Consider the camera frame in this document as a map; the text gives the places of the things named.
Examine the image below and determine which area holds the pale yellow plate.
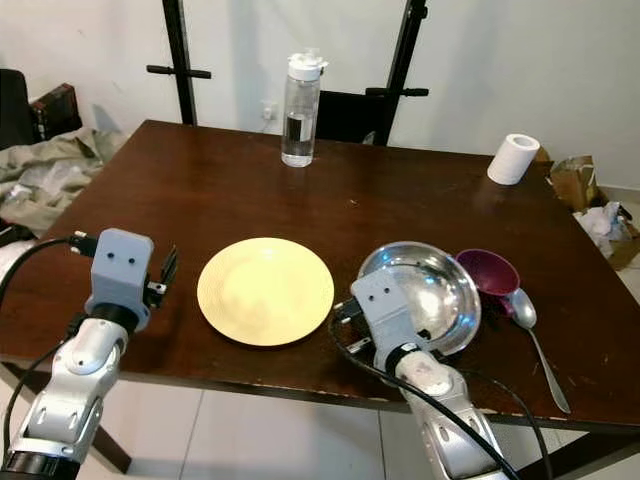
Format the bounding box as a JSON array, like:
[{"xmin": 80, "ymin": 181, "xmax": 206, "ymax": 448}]
[{"xmin": 197, "ymin": 237, "xmax": 336, "ymax": 348}]

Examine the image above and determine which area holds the shiny steel bowl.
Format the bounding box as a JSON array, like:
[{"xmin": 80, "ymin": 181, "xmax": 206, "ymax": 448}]
[{"xmin": 357, "ymin": 241, "xmax": 484, "ymax": 358}]

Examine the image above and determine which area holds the dark brown wooden table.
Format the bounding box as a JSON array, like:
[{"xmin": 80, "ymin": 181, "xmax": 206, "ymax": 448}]
[{"xmin": 0, "ymin": 120, "xmax": 640, "ymax": 480}]

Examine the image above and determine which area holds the crumpled olive cloth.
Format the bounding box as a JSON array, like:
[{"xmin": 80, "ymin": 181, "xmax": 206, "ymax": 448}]
[{"xmin": 0, "ymin": 128, "xmax": 137, "ymax": 237}]

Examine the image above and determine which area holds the white printed plastic bag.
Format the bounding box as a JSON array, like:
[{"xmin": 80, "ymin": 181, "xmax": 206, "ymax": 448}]
[{"xmin": 0, "ymin": 240, "xmax": 37, "ymax": 283}]

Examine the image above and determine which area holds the purple plastic cup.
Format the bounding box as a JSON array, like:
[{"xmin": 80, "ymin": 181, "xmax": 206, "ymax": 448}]
[{"xmin": 455, "ymin": 248, "xmax": 522, "ymax": 317}]

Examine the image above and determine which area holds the large steel spoon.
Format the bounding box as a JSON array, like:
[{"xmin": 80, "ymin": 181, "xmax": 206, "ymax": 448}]
[{"xmin": 508, "ymin": 288, "xmax": 572, "ymax": 415}]

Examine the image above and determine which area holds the dark black box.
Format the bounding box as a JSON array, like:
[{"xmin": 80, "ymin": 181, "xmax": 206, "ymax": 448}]
[{"xmin": 32, "ymin": 83, "xmax": 84, "ymax": 142}]

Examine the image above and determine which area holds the clear water bottle white cap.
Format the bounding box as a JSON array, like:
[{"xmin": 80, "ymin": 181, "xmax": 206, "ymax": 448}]
[{"xmin": 281, "ymin": 48, "xmax": 330, "ymax": 169}]

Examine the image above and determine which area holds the black stand pole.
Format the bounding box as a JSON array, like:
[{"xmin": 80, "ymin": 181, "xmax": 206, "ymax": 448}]
[
  {"xmin": 147, "ymin": 0, "xmax": 214, "ymax": 127},
  {"xmin": 364, "ymin": 0, "xmax": 430, "ymax": 147}
]

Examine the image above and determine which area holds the black chair back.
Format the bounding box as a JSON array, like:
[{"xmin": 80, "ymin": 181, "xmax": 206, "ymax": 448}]
[{"xmin": 318, "ymin": 90, "xmax": 392, "ymax": 147}]

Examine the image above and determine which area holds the black office chair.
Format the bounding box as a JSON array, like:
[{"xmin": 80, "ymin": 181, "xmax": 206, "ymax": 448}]
[{"xmin": 0, "ymin": 68, "xmax": 34, "ymax": 152}]

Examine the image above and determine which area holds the white paper roll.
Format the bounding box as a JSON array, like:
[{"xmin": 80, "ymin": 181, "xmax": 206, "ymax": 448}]
[{"xmin": 487, "ymin": 133, "xmax": 542, "ymax": 187}]

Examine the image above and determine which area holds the brown paper bag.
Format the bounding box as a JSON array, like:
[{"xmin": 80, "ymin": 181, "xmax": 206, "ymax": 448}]
[{"xmin": 548, "ymin": 155, "xmax": 602, "ymax": 212}]

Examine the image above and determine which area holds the brown cardboard box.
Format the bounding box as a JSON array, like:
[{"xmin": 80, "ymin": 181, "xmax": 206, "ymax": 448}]
[{"xmin": 605, "ymin": 215, "xmax": 640, "ymax": 272}]

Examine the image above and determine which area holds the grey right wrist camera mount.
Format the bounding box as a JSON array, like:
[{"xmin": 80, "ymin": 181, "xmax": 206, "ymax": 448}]
[{"xmin": 350, "ymin": 268, "xmax": 432, "ymax": 352}]

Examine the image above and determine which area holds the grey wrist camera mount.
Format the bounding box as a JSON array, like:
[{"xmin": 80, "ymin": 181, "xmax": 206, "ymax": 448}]
[
  {"xmin": 350, "ymin": 268, "xmax": 432, "ymax": 352},
  {"xmin": 90, "ymin": 228, "xmax": 157, "ymax": 321}
]

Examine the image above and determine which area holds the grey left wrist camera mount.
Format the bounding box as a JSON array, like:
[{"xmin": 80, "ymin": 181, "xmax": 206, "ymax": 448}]
[{"xmin": 90, "ymin": 228, "xmax": 157, "ymax": 321}]

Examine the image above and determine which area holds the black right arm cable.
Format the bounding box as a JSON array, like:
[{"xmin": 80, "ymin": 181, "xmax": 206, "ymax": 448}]
[{"xmin": 327, "ymin": 313, "xmax": 557, "ymax": 480}]

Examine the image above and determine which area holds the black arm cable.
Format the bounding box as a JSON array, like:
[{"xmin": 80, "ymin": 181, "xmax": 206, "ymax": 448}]
[
  {"xmin": 327, "ymin": 313, "xmax": 557, "ymax": 480},
  {"xmin": 0, "ymin": 232, "xmax": 107, "ymax": 463}
]

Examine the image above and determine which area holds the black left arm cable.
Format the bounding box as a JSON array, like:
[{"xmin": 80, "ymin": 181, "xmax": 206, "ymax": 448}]
[{"xmin": 0, "ymin": 232, "xmax": 107, "ymax": 463}]

